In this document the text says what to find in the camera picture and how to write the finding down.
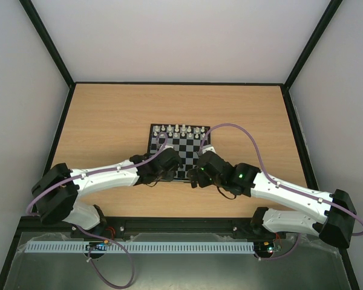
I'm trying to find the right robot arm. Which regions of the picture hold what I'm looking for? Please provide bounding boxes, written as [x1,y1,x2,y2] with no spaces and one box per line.
[187,150,356,248]

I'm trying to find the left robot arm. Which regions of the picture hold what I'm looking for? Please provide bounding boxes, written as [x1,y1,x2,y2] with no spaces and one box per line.
[27,146,182,236]

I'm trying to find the black and silver chessboard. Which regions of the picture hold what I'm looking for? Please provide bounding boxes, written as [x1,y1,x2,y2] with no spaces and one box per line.
[147,124,211,182]

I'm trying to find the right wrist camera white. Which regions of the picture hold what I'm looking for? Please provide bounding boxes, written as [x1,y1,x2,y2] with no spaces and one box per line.
[201,144,216,154]

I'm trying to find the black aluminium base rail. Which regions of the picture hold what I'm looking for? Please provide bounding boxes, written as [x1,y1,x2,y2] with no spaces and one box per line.
[18,216,336,241]

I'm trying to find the light blue cable duct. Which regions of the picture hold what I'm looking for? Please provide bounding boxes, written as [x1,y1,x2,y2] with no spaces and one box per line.
[24,241,255,254]

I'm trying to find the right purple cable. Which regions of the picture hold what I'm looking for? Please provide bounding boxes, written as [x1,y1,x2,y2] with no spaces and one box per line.
[198,123,363,261]

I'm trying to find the black cage frame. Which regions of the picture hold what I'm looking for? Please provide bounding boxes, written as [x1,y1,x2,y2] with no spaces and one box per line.
[0,1,360,289]

